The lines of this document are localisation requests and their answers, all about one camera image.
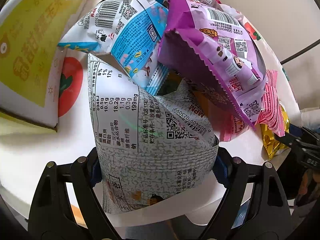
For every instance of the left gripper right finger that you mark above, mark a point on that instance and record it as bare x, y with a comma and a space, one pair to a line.
268, 215

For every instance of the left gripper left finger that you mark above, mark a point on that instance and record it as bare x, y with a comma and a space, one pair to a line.
51, 215

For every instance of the grey speckled snack bag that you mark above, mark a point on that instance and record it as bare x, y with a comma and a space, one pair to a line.
150, 148

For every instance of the purple snack bag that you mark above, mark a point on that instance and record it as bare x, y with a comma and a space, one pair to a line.
214, 52

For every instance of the white blue snack bag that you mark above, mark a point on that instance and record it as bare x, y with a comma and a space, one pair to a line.
130, 31

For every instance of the person's right hand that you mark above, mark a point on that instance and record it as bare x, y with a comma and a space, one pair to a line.
309, 188

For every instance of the yellow snack bag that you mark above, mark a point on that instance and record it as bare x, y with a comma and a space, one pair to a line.
272, 146

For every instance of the pink snack bag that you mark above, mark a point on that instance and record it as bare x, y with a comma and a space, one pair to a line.
270, 113

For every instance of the white persimmon print cloth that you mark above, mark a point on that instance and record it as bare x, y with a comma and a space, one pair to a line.
24, 157

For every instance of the green cardboard box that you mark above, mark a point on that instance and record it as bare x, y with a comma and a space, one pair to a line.
31, 62

